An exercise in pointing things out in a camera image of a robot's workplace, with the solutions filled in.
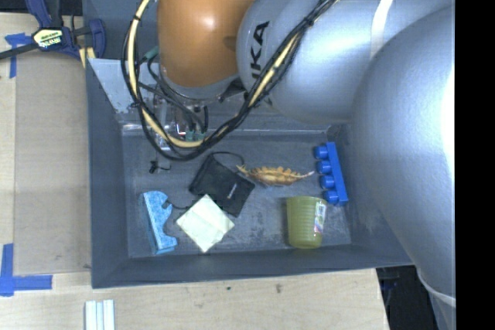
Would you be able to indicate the black pouch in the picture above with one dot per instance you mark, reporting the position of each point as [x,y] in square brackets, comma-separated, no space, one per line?
[220,181]

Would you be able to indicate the grey metal bin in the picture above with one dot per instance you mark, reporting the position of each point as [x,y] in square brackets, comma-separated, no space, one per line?
[108,185]

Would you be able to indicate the blue sponge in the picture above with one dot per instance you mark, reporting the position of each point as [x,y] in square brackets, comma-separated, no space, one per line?
[156,220]

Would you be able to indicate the pale yellow cloth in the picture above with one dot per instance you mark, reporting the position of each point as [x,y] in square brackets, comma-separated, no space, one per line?
[205,224]

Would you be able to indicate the orange toy dinosaur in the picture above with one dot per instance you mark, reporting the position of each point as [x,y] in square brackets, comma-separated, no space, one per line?
[274,175]

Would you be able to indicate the pale wood flat board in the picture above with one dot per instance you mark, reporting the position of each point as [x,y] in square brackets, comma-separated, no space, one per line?
[50,166]

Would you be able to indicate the green plastic cup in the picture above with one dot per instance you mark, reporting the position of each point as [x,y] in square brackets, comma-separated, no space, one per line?
[303,222]

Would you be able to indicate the blue studded toy block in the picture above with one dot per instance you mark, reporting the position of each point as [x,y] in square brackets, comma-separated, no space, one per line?
[337,174]

